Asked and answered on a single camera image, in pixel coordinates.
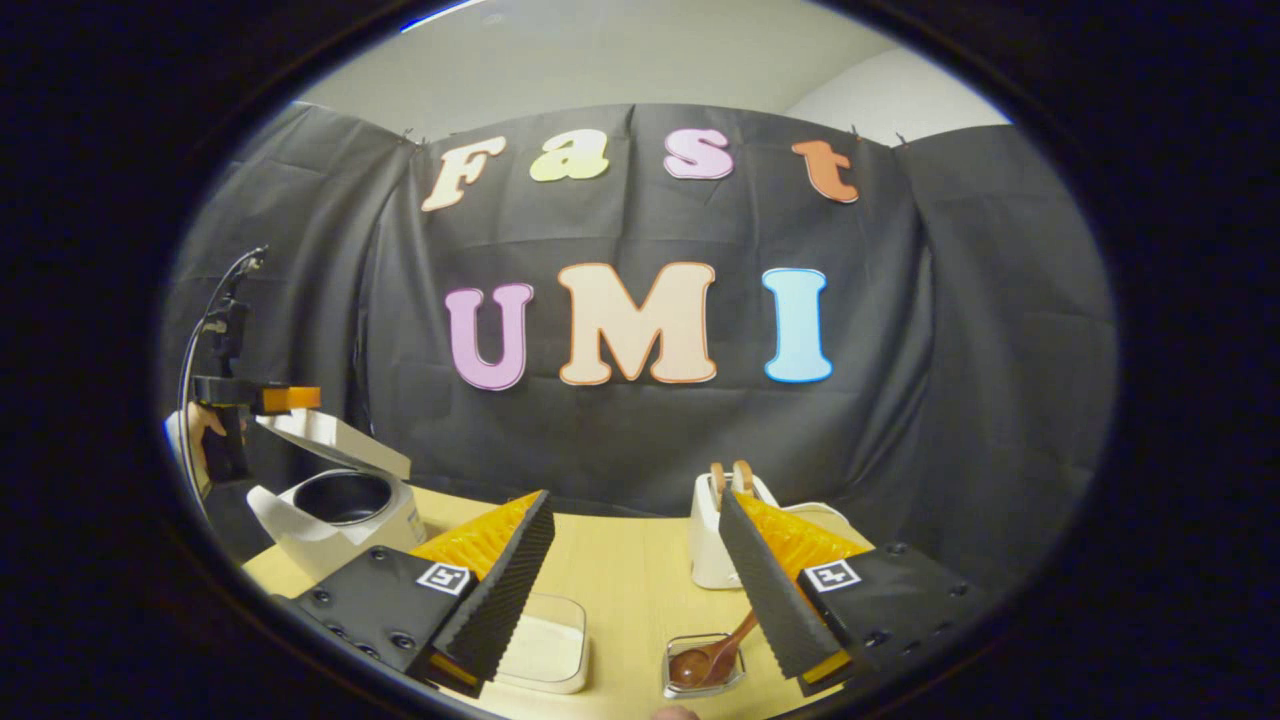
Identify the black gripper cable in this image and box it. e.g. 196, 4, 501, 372
178, 247, 269, 521

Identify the clear chopstick holder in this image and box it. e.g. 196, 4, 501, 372
662, 632, 748, 699

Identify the brown wooden spoon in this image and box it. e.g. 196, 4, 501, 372
668, 610, 761, 689

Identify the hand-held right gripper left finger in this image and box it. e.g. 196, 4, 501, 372
290, 490, 556, 698

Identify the white rice heap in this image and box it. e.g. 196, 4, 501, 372
505, 615, 583, 683

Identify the black backdrop cloth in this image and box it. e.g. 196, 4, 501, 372
160, 100, 1119, 591

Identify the white toaster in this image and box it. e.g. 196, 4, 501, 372
690, 470, 781, 591

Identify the clear plastic rice container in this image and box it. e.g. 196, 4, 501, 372
490, 593, 589, 694

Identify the white flat object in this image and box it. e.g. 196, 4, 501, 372
780, 502, 856, 541

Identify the white rice cooker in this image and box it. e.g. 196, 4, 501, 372
247, 408, 426, 581

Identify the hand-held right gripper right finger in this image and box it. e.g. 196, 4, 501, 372
718, 490, 986, 698

